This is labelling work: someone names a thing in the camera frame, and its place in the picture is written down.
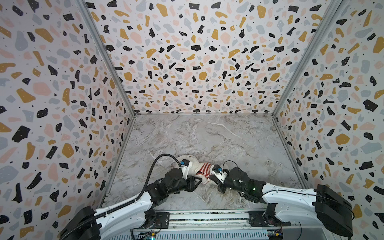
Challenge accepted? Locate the white plush teddy bear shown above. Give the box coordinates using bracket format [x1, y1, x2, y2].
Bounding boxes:
[178, 155, 215, 185]

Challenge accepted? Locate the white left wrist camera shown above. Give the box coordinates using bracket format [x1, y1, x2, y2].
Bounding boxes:
[181, 159, 193, 180]

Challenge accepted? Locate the white ribbed vent strip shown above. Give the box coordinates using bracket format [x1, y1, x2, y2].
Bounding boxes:
[89, 230, 270, 240]

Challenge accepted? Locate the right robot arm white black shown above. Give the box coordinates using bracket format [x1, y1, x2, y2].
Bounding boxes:
[208, 165, 355, 238]

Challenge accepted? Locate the red white striped knit sweater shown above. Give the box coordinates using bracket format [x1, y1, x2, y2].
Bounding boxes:
[196, 163, 213, 179]

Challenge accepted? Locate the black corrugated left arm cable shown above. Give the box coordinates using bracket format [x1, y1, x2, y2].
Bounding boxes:
[58, 153, 182, 240]

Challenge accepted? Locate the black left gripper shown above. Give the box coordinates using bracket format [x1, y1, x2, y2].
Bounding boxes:
[169, 174, 204, 196]

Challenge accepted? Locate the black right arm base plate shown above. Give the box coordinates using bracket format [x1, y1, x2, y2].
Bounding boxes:
[248, 211, 291, 228]

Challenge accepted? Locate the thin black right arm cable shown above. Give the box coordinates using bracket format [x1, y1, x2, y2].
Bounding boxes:
[221, 159, 241, 172]

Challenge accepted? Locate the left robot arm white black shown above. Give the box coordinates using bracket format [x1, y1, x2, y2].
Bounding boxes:
[60, 169, 203, 240]

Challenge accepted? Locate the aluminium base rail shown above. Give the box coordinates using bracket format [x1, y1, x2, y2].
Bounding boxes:
[80, 209, 338, 235]

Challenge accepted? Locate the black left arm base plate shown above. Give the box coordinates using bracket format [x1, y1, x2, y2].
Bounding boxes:
[142, 210, 170, 229]

